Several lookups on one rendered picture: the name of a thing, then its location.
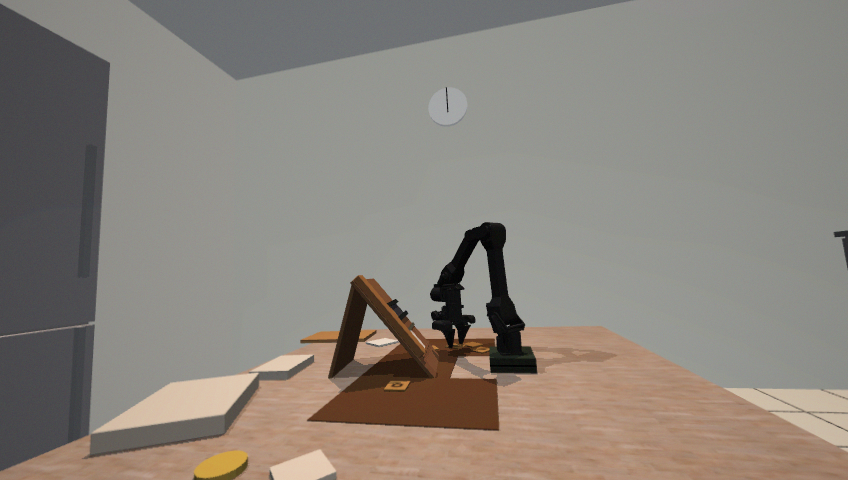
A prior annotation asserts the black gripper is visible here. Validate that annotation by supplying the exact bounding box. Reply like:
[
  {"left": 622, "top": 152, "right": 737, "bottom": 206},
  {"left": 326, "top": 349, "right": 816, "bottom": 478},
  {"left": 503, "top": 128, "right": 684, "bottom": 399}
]
[{"left": 432, "top": 302, "right": 476, "bottom": 349}]

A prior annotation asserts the tan flat rectangular board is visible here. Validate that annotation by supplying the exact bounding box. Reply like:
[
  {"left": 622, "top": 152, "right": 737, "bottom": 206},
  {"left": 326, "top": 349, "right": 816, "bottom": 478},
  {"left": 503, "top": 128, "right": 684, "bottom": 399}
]
[{"left": 300, "top": 330, "right": 376, "bottom": 343}]

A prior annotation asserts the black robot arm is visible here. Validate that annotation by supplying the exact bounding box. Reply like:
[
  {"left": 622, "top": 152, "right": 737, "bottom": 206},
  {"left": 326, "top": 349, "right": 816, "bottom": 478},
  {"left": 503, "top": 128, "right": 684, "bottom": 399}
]
[{"left": 430, "top": 222, "right": 525, "bottom": 356}]

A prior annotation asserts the yellow flat disc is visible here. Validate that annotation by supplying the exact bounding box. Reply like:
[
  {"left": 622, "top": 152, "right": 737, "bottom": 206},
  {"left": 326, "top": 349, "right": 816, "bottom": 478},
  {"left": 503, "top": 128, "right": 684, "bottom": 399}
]
[{"left": 194, "top": 451, "right": 248, "bottom": 480}]

